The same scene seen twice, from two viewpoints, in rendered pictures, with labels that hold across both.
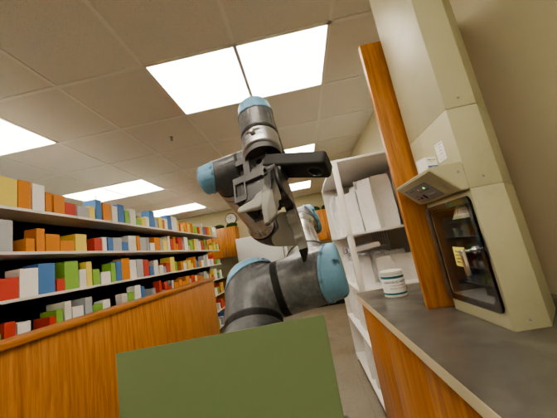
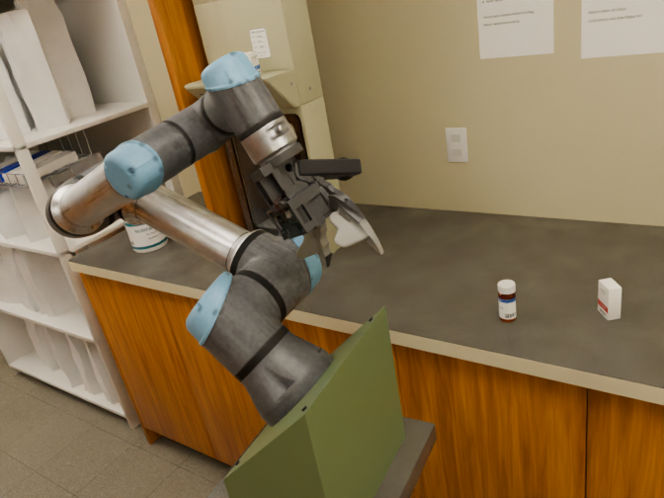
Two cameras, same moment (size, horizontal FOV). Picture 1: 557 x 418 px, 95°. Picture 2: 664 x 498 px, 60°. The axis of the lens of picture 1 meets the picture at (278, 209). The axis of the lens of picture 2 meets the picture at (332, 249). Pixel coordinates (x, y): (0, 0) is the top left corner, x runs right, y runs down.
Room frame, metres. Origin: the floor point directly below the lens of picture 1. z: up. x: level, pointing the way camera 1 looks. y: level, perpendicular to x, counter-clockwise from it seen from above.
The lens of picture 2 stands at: (-0.05, 0.67, 1.71)
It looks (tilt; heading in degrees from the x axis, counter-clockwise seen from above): 25 degrees down; 305
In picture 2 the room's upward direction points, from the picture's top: 11 degrees counter-clockwise
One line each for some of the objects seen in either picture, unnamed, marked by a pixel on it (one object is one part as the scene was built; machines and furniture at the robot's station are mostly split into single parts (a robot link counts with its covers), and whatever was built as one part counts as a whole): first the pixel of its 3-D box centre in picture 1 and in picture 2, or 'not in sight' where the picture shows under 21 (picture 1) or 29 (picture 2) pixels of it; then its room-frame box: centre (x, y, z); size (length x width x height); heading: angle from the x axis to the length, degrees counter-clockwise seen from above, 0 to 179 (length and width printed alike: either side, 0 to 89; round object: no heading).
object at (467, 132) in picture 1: (482, 211); (290, 124); (1.02, -0.80, 1.33); 0.32 x 0.25 x 0.77; 176
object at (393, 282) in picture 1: (393, 282); (144, 226); (1.62, -0.61, 1.02); 0.13 x 0.13 x 0.15
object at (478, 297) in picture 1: (458, 252); (272, 179); (1.03, -0.66, 1.19); 0.30 x 0.01 x 0.40; 176
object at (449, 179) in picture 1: (427, 188); (241, 95); (1.04, -0.61, 1.46); 0.32 x 0.11 x 0.10; 176
